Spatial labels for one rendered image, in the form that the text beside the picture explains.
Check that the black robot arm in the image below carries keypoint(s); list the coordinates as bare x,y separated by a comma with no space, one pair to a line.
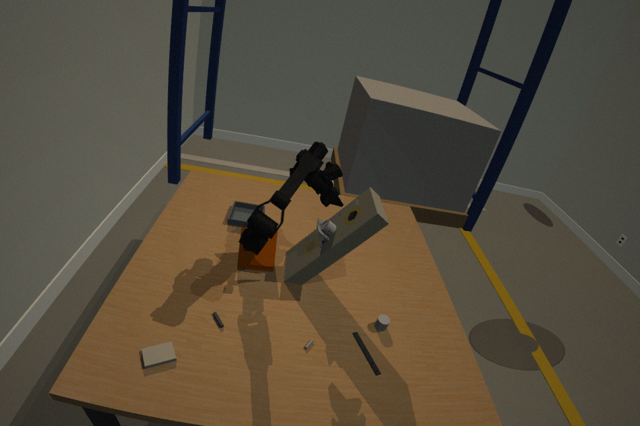
260,226

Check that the dark grey rectangular bar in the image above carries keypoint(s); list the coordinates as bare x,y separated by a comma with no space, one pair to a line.
218,319

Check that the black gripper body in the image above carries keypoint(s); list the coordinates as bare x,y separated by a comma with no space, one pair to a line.
319,184

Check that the black flat bar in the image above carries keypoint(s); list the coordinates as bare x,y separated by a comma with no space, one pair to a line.
365,351

